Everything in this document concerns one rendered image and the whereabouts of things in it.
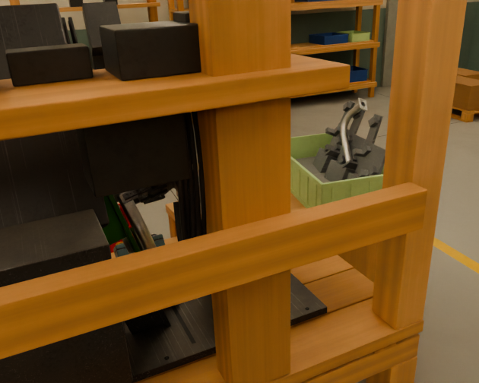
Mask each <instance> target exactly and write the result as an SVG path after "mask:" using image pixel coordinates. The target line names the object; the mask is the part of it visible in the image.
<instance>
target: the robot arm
mask: <svg viewBox="0 0 479 383"><path fill-rule="evenodd" d="M198 185H199V196H200V207H201V194H200V182H199V173H198ZM172 188H174V189H176V195H177V196H178V188H177V182H170V183H166V184H162V185H155V186H151V187H147V188H140V189H137V190H133V191H127V192H125V193H123V194H121V195H120V196H119V197H120V199H121V201H122V203H123V204H125V203H127V202H130V201H132V200H133V201H134V203H135V204H138V203H140V202H141V203H143V202H144V204H148V203H151V202H154V201H159V200H161V199H164V198H165V194H166V193H167V192H168V191H169V190H171V189H172ZM146 196H147V197H146Z"/></svg>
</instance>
